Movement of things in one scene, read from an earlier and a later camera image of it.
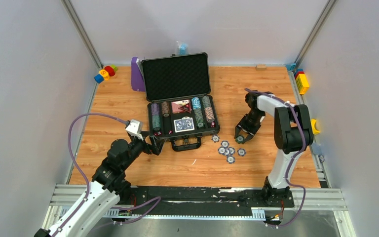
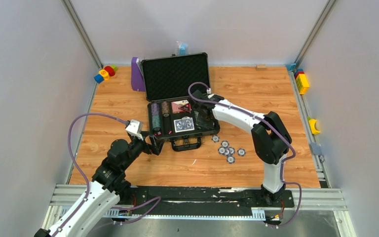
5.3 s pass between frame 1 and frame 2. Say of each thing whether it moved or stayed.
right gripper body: moved
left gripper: stayed
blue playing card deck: stayed
